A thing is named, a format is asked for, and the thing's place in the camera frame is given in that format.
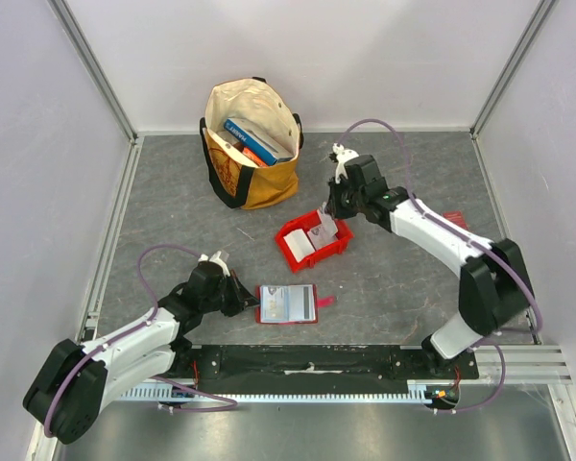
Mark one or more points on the slotted cable duct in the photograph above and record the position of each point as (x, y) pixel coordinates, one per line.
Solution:
(164, 393)

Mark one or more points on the yellow canvas tote bag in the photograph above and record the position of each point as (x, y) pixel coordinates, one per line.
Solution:
(238, 182)

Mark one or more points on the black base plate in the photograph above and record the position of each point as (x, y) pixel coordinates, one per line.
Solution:
(222, 361)

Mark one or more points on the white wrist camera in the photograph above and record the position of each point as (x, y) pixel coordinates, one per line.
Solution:
(219, 258)
(341, 156)

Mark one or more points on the orange book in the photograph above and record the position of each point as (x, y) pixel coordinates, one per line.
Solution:
(248, 153)

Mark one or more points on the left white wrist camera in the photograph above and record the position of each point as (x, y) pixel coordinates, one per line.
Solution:
(219, 258)

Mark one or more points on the blue book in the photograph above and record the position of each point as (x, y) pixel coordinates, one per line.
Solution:
(248, 133)

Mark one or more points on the white card stack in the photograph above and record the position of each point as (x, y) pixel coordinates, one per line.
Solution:
(299, 244)

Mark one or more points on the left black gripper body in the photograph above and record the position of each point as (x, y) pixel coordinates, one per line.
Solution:
(226, 298)

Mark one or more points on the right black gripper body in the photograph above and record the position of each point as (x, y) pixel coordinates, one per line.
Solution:
(341, 203)

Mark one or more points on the silver card in bin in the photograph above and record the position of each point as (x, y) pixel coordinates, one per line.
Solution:
(320, 237)

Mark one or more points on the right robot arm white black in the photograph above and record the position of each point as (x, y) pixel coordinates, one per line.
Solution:
(494, 286)

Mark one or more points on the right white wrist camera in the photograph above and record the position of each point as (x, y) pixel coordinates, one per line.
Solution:
(341, 156)

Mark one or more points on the red leather card holder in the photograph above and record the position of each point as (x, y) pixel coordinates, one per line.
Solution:
(319, 303)

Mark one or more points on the red silver long box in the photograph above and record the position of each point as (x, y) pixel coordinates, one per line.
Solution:
(457, 218)

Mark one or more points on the red plastic bin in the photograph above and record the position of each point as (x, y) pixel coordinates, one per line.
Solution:
(306, 222)

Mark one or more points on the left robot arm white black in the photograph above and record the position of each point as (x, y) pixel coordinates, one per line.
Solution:
(78, 381)

